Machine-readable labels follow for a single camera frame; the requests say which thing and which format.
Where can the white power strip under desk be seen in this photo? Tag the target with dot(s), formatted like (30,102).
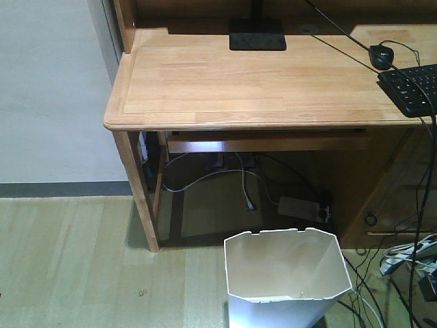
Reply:
(304,209)

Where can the black keyboard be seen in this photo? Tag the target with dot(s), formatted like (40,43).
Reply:
(412,90)

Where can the black computer mouse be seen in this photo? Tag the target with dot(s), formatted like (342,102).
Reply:
(381,57)

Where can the white plastic trash bin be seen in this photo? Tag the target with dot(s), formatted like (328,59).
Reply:
(283,278)

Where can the black monitor stand base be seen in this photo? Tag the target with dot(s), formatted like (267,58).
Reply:
(256,32)

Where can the white power strip at right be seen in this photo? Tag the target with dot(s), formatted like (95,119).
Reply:
(425,259)

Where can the wooden desk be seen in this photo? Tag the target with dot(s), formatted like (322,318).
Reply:
(177,73)

